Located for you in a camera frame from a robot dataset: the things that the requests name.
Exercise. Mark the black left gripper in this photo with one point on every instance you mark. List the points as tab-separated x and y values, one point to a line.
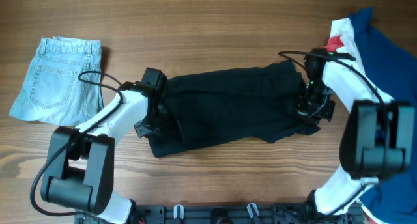
151	120

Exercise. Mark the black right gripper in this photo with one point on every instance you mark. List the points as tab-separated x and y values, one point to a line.
306	107

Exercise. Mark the black shorts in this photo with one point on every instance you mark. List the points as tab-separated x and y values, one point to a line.
214	108

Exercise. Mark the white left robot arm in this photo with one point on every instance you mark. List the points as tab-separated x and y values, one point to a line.
79	171

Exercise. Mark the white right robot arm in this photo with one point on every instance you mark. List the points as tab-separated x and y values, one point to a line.
376	143

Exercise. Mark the red and white garment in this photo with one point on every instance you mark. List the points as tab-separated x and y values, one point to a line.
342	40

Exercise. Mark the light blue denim shorts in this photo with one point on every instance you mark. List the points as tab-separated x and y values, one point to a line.
52	93

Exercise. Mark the navy blue garment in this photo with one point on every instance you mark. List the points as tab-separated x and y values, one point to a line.
393	70

